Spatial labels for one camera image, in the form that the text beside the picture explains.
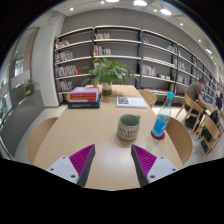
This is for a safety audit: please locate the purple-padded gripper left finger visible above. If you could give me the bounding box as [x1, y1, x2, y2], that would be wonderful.
[47, 144, 95, 187]

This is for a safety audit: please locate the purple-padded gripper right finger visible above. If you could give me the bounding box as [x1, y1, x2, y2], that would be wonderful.
[131, 144, 177, 187]

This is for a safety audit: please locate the blue-label water bottle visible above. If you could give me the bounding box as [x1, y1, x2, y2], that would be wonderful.
[152, 92, 174, 136]

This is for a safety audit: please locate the red round coaster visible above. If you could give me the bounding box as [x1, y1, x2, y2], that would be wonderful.
[151, 131, 165, 140]

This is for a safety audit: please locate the grey patterned ceramic mug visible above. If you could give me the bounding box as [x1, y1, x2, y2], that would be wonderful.
[117, 114, 140, 141]

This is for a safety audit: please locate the wooden chair near left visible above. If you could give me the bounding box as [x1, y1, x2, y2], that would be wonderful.
[27, 117, 57, 164]

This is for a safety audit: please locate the wooden chair near right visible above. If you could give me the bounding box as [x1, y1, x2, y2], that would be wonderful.
[166, 117, 193, 164]

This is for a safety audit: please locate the dark blue thick book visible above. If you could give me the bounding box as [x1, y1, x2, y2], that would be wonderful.
[67, 95, 101, 109]

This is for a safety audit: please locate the black backpack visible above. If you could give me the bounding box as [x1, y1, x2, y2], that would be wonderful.
[202, 110, 219, 142]

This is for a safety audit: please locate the wooden chair far right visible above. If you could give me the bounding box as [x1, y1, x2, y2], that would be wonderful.
[139, 89, 157, 107]

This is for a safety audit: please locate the white open magazine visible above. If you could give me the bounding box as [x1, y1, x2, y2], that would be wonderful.
[116, 96, 147, 108]

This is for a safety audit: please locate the wooden chair with backpack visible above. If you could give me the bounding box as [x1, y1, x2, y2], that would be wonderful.
[193, 115, 221, 154]

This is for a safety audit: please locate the wooden chair under man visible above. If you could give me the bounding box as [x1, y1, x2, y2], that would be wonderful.
[180, 94, 203, 130]

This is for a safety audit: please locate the red book on stack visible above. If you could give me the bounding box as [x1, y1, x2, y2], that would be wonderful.
[70, 87, 99, 102]

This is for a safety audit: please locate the seated man brown shirt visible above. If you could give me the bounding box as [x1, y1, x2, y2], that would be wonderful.
[184, 78, 212, 129]

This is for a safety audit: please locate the small plant by window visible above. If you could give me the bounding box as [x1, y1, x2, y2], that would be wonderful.
[24, 80, 40, 96]

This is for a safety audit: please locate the green potted plant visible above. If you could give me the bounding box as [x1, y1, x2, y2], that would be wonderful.
[81, 57, 137, 96]

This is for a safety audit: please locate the grey wall bookshelf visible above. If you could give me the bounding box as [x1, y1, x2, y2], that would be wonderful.
[54, 25, 221, 104]

